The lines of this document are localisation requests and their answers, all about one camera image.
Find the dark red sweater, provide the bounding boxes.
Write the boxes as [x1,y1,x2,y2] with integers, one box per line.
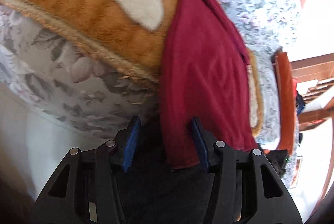
[159,0,256,169]

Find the red bag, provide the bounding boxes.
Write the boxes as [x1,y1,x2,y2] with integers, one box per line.
[292,78,298,99]

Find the wooden door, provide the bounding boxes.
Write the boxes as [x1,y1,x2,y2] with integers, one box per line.
[292,53,333,131]

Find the fleece floral blanket orange border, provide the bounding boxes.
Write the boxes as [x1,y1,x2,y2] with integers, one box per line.
[1,0,262,139]

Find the orange velvet cushion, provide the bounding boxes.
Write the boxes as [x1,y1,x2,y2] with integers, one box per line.
[273,51,297,156]

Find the grey floral bed quilt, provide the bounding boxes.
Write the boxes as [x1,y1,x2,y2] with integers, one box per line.
[1,0,298,151]

